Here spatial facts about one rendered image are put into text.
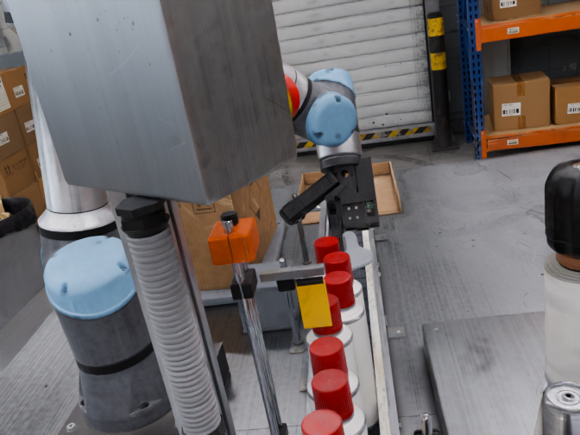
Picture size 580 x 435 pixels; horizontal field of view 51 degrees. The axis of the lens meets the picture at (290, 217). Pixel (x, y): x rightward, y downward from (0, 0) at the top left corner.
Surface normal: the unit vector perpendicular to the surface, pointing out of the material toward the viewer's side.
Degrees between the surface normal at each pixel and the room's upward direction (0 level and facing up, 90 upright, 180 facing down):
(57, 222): 41
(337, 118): 93
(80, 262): 10
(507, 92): 90
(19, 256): 99
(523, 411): 0
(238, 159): 90
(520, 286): 0
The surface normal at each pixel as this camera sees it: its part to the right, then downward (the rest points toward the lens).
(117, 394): 0.02, 0.12
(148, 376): 0.61, -0.09
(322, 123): 0.46, 0.31
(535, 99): -0.18, 0.40
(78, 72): -0.62, 0.39
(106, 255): -0.11, -0.84
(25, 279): 0.77, 0.14
